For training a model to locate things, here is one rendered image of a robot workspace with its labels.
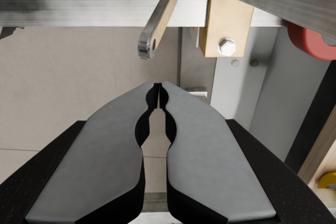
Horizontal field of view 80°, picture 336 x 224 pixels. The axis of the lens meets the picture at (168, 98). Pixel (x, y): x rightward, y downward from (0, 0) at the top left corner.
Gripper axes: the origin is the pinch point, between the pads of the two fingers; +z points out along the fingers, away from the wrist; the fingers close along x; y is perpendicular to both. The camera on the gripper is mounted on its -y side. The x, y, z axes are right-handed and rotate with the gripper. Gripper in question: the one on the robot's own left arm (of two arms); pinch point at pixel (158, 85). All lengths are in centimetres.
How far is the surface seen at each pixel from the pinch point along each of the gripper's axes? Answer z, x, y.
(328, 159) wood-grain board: 10.5, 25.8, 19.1
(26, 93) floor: 101, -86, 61
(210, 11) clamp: 13.5, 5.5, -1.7
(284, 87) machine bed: 29.4, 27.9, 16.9
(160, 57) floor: 101, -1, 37
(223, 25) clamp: 13.5, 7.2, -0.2
